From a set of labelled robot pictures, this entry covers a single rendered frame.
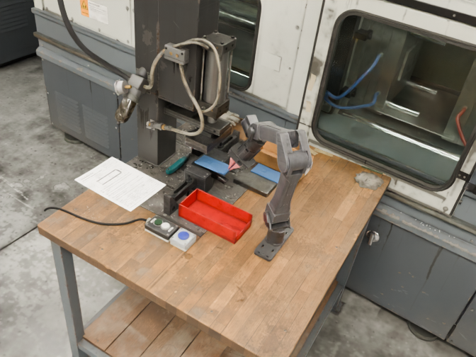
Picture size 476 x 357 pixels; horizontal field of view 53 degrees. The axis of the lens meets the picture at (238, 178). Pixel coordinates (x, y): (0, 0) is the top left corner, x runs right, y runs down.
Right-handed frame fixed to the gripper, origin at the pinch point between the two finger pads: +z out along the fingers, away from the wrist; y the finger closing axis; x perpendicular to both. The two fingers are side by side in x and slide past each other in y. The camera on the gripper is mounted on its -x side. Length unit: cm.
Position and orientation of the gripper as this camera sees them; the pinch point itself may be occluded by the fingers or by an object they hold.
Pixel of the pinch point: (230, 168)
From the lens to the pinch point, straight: 189.9
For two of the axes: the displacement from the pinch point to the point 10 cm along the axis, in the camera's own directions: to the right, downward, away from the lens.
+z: -5.5, 5.4, 6.4
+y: -6.8, -7.3, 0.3
